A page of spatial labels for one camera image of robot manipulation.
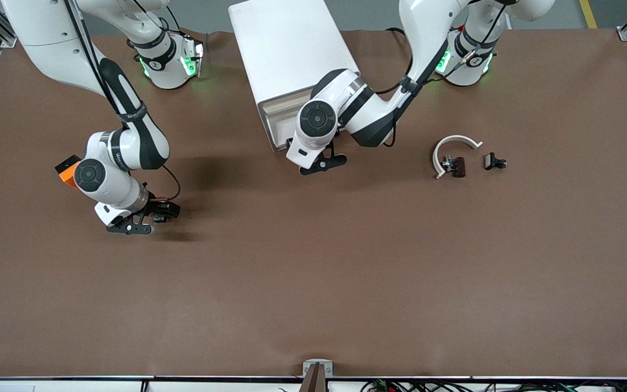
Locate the dark camera pole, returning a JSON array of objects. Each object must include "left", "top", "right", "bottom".
[{"left": 298, "top": 364, "right": 328, "bottom": 392}]

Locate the dark brown clip component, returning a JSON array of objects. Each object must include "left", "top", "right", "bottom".
[{"left": 441, "top": 155, "right": 466, "bottom": 178}]

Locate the white curved plastic ring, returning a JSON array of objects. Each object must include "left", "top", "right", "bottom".
[{"left": 432, "top": 134, "right": 483, "bottom": 180}]

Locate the orange box with hole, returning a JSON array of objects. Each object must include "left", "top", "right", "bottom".
[{"left": 54, "top": 155, "right": 82, "bottom": 189}]

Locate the black cable bundle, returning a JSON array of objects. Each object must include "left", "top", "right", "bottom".
[{"left": 360, "top": 379, "right": 627, "bottom": 392}]

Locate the brown table cover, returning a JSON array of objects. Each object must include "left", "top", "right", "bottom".
[{"left": 0, "top": 28, "right": 627, "bottom": 379}]

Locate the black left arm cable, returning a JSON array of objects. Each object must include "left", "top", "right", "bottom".
[{"left": 372, "top": 0, "right": 505, "bottom": 149}]

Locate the white table edge rail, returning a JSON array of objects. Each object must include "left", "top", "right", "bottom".
[{"left": 0, "top": 376, "right": 627, "bottom": 392}]

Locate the grey metal bracket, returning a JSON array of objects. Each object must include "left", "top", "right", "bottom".
[{"left": 303, "top": 359, "right": 334, "bottom": 378}]

